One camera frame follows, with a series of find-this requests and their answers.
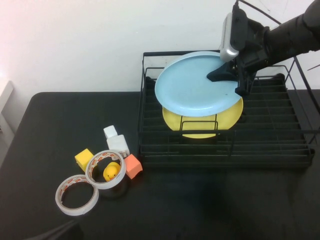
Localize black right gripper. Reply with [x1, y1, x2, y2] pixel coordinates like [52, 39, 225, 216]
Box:
[206, 3, 272, 97]

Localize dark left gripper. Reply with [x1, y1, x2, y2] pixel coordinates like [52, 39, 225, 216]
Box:
[23, 219, 84, 240]

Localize light blue round plate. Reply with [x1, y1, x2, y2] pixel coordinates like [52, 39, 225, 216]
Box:
[154, 50, 245, 118]

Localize yellow round plate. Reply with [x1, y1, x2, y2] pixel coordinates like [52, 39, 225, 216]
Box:
[161, 96, 245, 140]

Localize white double-sided tape roll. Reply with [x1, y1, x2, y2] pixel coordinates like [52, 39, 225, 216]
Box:
[54, 174, 100, 216]
[85, 149, 127, 190]

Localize yellow rubber duck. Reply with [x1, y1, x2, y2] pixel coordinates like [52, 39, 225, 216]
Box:
[102, 161, 121, 182]

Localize yellow foam cube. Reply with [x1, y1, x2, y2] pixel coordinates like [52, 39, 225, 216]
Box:
[74, 148, 95, 172]

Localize orange foam cube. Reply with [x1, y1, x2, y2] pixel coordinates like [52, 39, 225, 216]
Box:
[124, 153, 144, 180]

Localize white power adapter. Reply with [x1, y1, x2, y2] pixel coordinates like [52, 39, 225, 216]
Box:
[106, 134, 131, 159]

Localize small white cube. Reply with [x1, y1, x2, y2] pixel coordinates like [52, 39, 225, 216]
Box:
[103, 125, 118, 139]

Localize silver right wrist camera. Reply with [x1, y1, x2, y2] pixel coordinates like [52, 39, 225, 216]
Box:
[218, 12, 240, 62]

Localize black wire dish rack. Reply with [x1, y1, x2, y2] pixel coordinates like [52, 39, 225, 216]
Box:
[136, 47, 320, 169]

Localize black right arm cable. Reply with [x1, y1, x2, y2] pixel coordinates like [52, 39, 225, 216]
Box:
[236, 0, 283, 26]

